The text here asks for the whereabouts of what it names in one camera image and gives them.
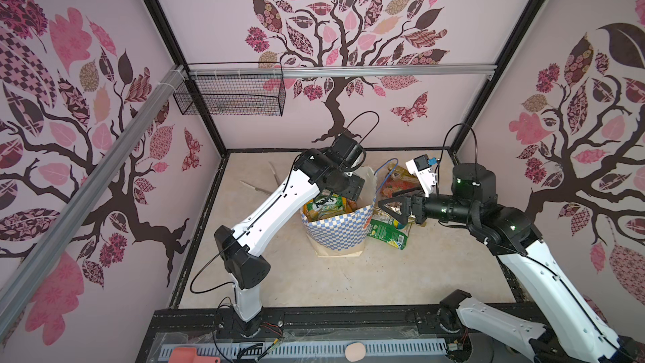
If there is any green Fox's candy bag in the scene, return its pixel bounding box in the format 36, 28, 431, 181
368, 217, 413, 250

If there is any red gold fruit candy bag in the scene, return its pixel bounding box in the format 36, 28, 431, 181
376, 161, 422, 211

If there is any colourful spring tea candy bag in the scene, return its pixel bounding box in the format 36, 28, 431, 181
302, 194, 358, 222

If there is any blue checkered paper bag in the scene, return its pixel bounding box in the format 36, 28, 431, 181
300, 158, 398, 258

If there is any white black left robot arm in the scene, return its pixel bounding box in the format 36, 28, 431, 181
214, 134, 366, 336

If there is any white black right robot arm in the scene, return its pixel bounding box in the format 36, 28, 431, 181
378, 157, 638, 362

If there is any round beige sticker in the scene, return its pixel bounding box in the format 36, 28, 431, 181
344, 342, 367, 362

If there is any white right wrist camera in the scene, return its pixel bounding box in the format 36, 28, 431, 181
406, 155, 438, 198

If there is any aluminium rail back wall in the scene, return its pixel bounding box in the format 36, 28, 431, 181
189, 63, 497, 78

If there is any aluminium rail wall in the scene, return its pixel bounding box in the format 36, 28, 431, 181
0, 65, 186, 336
189, 63, 497, 78

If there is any black wire basket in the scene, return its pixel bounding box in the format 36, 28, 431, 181
173, 60, 287, 117

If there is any slotted white cable duct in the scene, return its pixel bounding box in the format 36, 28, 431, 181
156, 339, 448, 362

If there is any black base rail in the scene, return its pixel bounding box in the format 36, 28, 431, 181
136, 302, 525, 362

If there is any aluminium rail left wall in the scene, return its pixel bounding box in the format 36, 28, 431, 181
0, 65, 186, 336

